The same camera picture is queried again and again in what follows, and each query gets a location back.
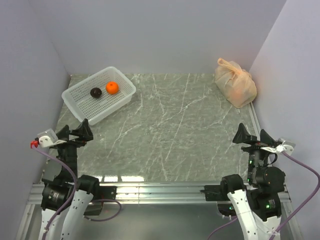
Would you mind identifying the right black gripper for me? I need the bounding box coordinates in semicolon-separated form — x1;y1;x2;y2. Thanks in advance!
232;121;276;183

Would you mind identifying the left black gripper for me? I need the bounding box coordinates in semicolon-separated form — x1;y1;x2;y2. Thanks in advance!
53;118;93;179

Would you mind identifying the translucent orange plastic bag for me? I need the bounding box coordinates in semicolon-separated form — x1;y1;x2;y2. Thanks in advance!
214;58;257;109

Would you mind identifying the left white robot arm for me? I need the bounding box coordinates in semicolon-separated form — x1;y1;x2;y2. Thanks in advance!
30;119;101;240

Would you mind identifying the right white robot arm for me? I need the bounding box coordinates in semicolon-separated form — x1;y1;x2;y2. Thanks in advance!
220;123;285;240

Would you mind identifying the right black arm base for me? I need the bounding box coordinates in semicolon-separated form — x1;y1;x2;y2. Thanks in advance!
200;185;237;220

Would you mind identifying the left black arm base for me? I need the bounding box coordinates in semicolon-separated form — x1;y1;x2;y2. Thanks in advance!
84;185;117;217

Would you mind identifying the white perforated plastic basket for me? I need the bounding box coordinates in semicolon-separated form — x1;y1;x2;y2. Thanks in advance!
61;66;136;126

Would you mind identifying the dark purple mangosteen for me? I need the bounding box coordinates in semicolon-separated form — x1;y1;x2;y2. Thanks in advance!
90;87;102;99

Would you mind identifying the orange tangerine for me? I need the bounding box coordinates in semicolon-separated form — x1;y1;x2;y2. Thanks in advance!
105;81;119;95

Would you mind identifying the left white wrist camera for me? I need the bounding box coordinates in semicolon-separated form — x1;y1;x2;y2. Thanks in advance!
30;128;66;149

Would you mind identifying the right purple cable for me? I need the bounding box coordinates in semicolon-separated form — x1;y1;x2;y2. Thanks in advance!
207;151;320;240

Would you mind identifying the purple cable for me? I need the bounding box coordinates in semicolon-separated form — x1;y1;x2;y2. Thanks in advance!
207;151;320;240
33;147;123;236

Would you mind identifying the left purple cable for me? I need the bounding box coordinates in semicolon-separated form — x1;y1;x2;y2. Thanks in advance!
33;147;123;236

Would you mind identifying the aluminium mounting rail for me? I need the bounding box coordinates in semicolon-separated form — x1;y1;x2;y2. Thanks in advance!
15;181;294;240

